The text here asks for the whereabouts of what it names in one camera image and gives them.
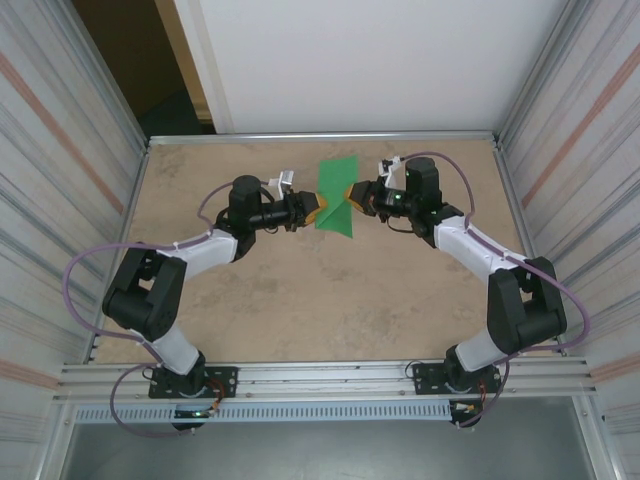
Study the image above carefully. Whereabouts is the green paper sheet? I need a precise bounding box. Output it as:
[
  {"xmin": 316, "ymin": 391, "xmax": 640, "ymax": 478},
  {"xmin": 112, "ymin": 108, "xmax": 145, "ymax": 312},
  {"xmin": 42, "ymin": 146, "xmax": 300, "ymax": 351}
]
[{"xmin": 313, "ymin": 154, "xmax": 360, "ymax": 240}]

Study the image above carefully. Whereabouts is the tan wooden door edge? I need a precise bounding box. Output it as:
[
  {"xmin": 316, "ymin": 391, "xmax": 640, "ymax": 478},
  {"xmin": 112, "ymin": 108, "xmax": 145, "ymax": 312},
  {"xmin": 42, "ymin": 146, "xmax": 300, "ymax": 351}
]
[{"xmin": 153, "ymin": 0, "xmax": 217, "ymax": 122}]

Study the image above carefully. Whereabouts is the small circuit board with LED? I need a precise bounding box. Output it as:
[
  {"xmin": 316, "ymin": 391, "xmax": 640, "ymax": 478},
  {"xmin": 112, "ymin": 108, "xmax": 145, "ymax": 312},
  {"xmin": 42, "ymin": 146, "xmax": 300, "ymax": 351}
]
[{"xmin": 172, "ymin": 407, "xmax": 222, "ymax": 421}]

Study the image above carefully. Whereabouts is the grey metal lower panel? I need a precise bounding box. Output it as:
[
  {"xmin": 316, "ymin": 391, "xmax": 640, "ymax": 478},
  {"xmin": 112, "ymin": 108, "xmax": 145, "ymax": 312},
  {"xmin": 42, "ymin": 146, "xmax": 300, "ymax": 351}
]
[{"xmin": 59, "ymin": 422, "xmax": 599, "ymax": 480}]

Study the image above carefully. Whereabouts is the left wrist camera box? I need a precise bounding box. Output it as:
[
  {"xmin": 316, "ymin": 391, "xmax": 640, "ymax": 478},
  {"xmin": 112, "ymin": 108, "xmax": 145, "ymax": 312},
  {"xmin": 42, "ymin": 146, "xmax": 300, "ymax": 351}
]
[{"xmin": 267, "ymin": 169, "xmax": 296, "ymax": 194}]

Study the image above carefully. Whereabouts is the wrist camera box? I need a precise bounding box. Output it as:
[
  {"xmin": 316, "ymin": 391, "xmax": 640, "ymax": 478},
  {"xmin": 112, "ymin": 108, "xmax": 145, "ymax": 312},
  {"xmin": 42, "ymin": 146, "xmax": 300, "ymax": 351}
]
[
  {"xmin": 378, "ymin": 155, "xmax": 404, "ymax": 189},
  {"xmin": 267, "ymin": 169, "xmax": 296, "ymax": 194}
]

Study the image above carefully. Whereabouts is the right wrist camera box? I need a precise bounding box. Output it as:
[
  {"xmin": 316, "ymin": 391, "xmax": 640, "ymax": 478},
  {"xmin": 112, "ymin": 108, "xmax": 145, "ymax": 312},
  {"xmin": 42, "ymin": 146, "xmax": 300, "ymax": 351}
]
[{"xmin": 378, "ymin": 155, "xmax": 404, "ymax": 189}]

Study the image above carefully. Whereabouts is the aluminium table edge rail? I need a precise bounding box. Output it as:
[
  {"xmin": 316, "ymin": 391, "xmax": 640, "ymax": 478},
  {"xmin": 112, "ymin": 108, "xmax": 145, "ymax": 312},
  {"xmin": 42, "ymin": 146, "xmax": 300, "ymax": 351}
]
[{"xmin": 146, "ymin": 130, "xmax": 503, "ymax": 149}]

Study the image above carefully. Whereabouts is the aluminium table side rail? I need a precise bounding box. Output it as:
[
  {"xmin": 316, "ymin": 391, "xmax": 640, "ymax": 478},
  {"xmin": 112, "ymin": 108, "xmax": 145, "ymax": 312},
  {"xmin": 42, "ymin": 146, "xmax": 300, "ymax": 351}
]
[
  {"xmin": 492, "ymin": 139, "xmax": 569, "ymax": 357},
  {"xmin": 88, "ymin": 142, "xmax": 152, "ymax": 364}
]

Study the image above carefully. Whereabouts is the white door frame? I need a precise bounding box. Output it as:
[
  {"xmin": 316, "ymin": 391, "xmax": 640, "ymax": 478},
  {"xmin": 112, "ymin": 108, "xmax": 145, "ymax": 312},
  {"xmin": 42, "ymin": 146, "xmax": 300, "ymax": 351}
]
[{"xmin": 172, "ymin": 0, "xmax": 236, "ymax": 135}]

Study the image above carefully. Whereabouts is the aluminium frame post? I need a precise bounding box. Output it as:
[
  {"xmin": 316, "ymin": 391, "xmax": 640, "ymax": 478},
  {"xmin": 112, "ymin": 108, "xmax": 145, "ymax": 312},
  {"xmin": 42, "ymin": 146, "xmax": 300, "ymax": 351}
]
[{"xmin": 492, "ymin": 0, "xmax": 596, "ymax": 146}]

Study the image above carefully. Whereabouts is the long aluminium mounting rail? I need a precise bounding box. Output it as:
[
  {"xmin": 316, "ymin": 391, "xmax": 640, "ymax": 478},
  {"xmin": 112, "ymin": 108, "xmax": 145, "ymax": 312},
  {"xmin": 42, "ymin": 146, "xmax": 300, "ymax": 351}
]
[{"xmin": 52, "ymin": 355, "xmax": 600, "ymax": 405}]

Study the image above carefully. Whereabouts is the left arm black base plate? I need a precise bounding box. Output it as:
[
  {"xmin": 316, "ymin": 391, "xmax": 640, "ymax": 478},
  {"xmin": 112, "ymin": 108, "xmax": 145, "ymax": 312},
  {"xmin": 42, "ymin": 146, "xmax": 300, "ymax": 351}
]
[{"xmin": 148, "ymin": 366, "xmax": 239, "ymax": 400}]

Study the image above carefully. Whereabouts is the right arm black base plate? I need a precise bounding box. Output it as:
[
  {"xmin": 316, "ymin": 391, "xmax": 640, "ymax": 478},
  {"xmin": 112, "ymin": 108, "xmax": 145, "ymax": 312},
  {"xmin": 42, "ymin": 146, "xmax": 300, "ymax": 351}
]
[{"xmin": 411, "ymin": 360, "xmax": 503, "ymax": 396}]

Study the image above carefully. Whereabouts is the grey slotted cable duct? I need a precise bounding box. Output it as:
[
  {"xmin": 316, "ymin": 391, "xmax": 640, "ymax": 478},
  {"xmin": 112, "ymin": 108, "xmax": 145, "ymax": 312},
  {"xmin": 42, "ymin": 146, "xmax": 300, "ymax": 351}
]
[{"xmin": 72, "ymin": 399, "xmax": 455, "ymax": 425}]

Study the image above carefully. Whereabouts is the small yellow cable connector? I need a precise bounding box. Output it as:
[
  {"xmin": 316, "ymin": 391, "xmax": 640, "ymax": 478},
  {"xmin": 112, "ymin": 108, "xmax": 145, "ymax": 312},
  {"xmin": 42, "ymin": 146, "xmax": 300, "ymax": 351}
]
[{"xmin": 449, "ymin": 399, "xmax": 484, "ymax": 419}]

